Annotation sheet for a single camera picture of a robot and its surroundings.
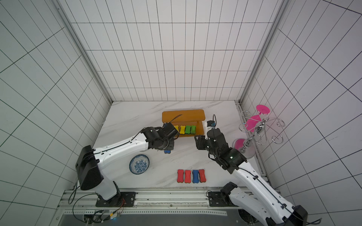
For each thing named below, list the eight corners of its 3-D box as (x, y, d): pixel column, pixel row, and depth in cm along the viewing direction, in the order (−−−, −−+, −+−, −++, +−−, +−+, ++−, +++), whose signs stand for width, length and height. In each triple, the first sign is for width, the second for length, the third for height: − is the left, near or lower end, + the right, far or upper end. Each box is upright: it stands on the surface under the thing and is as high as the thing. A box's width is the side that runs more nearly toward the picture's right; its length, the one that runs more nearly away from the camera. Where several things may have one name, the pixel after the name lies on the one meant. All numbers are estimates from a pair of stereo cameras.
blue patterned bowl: (129, 174, 82) (127, 172, 79) (133, 157, 89) (131, 154, 86) (148, 174, 82) (147, 172, 79) (150, 157, 89) (149, 154, 86)
